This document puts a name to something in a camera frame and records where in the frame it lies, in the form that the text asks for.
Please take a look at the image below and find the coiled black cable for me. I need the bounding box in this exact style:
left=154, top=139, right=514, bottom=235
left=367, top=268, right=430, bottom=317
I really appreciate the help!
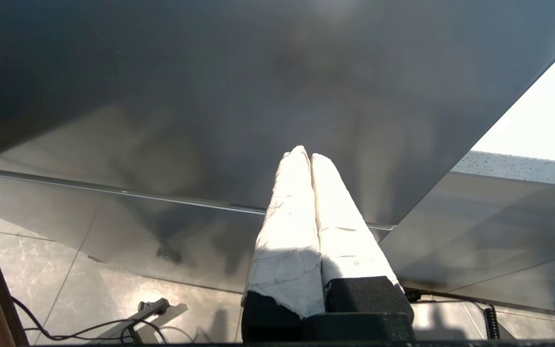
left=403, top=288, right=501, bottom=341

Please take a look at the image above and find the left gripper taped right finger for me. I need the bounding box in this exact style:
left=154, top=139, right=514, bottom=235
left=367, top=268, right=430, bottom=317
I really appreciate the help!
left=310, top=153, right=415, bottom=324

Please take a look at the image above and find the grey appliance door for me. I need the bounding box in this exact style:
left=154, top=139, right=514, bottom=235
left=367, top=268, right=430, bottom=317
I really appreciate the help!
left=0, top=0, right=555, bottom=228

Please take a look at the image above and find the grey under-counter cabinet door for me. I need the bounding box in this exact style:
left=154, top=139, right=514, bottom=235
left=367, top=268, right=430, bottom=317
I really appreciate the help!
left=379, top=171, right=555, bottom=314

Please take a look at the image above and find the grey metal floor bracket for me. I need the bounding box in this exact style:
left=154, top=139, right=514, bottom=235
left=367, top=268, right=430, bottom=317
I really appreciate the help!
left=99, top=297, right=171, bottom=344

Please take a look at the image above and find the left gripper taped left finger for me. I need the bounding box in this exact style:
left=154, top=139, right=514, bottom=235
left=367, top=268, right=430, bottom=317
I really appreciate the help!
left=240, top=145, right=327, bottom=344

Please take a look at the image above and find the thin black floor cable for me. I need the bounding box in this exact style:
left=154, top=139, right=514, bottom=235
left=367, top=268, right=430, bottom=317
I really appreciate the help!
left=12, top=295, right=196, bottom=345

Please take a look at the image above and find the grey glossy drawer front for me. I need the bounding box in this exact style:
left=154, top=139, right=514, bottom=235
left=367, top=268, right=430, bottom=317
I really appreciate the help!
left=0, top=171, right=394, bottom=294

